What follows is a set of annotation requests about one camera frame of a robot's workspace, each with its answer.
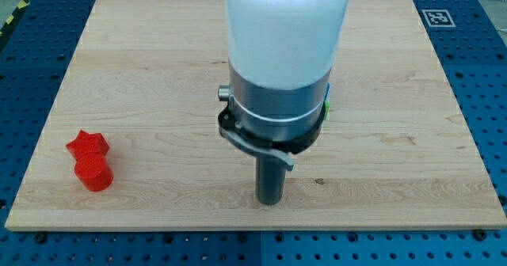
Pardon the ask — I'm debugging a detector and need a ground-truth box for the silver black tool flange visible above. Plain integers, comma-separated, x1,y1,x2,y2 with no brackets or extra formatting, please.
218,66,330,171

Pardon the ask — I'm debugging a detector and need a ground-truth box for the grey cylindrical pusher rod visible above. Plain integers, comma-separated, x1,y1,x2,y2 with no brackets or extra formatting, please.
255,158,286,205

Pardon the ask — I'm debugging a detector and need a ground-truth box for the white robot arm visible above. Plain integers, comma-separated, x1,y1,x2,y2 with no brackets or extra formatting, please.
217,0,349,205

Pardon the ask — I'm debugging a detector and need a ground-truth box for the red star block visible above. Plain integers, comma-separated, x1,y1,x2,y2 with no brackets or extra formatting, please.
66,130,109,161

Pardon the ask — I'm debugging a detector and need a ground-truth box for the light wooden board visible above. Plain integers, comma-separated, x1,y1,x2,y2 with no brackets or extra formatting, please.
6,0,506,232

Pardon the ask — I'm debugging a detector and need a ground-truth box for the red cylinder block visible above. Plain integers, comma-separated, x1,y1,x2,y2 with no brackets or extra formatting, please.
74,154,114,192

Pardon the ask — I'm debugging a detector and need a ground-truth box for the white fiducial marker tag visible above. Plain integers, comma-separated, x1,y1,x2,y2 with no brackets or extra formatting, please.
422,9,456,28

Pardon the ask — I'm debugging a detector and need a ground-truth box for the black bolt front right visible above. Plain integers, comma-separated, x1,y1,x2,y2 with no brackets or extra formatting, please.
472,229,488,241

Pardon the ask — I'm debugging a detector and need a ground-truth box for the black bolt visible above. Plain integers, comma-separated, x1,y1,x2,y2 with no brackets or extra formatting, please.
33,232,48,245
472,229,488,241

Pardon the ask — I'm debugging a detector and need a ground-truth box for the black bolt front left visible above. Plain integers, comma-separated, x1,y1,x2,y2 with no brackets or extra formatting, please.
33,232,48,245

